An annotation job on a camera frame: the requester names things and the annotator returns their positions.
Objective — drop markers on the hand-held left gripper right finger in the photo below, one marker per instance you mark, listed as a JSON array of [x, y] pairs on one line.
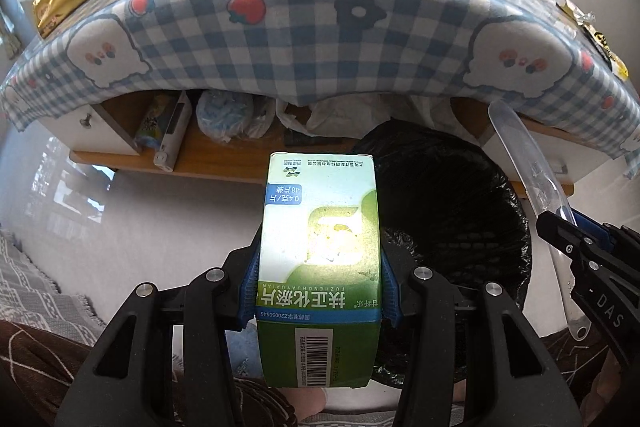
[[391, 302]]

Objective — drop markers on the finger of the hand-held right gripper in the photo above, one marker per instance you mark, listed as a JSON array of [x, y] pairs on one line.
[[557, 229], [592, 224]]

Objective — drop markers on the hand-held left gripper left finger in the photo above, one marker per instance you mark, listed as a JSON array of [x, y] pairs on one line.
[[248, 302]]

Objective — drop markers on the clear plastic tube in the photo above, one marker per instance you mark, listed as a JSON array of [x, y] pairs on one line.
[[515, 142]]

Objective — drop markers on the green medicine box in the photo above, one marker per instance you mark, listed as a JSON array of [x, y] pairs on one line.
[[320, 232]]

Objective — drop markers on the black lined trash bin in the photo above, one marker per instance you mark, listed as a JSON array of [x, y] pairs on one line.
[[450, 217]]

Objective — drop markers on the person's right leg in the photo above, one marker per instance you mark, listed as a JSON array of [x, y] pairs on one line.
[[560, 367]]

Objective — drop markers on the person's leg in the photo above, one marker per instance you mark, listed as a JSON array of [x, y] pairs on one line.
[[30, 367], [560, 367]]

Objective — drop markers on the wooden coffee table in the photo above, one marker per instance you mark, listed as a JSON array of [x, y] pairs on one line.
[[215, 162]]

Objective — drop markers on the yellow black packet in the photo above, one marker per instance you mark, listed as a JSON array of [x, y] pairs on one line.
[[607, 52]]

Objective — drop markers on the white power strip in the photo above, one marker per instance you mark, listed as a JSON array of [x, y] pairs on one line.
[[172, 137]]

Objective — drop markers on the blue plastic bag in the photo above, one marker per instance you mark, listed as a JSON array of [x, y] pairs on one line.
[[222, 114]]

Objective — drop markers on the white plastic bag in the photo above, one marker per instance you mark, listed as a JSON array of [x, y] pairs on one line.
[[330, 114]]

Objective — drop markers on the colourful box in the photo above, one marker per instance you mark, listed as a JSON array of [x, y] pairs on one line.
[[152, 122]]

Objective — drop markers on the grey patterned rug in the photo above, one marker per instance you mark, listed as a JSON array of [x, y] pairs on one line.
[[35, 287]]

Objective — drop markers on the white drawer with knob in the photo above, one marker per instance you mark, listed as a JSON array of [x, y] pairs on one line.
[[100, 132]]

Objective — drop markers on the person's left leg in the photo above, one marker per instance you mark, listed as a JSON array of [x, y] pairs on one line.
[[30, 367]]

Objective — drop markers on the blue checked tablecloth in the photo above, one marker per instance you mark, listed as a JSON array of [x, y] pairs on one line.
[[300, 32]]

